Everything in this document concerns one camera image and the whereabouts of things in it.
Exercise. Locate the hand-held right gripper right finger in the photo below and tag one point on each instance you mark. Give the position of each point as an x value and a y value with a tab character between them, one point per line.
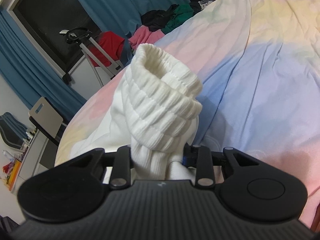
203	160

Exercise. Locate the white pants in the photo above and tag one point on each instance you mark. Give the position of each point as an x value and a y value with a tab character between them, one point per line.
155	105

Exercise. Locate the black and beige chair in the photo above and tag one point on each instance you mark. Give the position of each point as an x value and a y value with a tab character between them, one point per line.
46	116

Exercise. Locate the dark window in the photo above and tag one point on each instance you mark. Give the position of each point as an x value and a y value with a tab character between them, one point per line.
50	17

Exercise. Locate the narrow blue curtain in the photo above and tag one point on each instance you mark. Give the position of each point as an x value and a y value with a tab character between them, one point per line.
32	75

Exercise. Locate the red cloth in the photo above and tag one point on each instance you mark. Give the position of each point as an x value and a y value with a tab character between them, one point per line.
110	43

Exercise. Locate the garment steamer stand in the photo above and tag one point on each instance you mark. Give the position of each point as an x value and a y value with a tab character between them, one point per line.
86	47

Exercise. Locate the orange box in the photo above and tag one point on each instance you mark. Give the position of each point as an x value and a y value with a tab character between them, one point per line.
15	173

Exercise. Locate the black cloth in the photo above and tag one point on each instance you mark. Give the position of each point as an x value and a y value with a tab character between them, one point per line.
156	17

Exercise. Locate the white patterned cloth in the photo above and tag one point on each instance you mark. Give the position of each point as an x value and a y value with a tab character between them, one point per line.
206	3

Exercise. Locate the white dressing table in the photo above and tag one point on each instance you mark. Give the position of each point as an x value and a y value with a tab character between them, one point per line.
35	155

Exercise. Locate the pastel tie-dye bed sheet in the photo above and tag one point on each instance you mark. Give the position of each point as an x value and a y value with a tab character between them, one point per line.
250	80

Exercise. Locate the green cloth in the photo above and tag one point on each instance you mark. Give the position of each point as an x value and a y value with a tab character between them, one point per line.
181	15

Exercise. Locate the pink cloth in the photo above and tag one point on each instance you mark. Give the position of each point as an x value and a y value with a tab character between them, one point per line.
146	36

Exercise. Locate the wavy framed mirror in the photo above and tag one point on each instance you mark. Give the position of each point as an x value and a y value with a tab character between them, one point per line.
11	132

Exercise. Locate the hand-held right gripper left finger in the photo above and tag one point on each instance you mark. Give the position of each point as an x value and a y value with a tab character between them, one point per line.
122	162

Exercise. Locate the small black wall clip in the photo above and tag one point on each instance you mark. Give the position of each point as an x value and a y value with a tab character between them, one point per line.
66	78

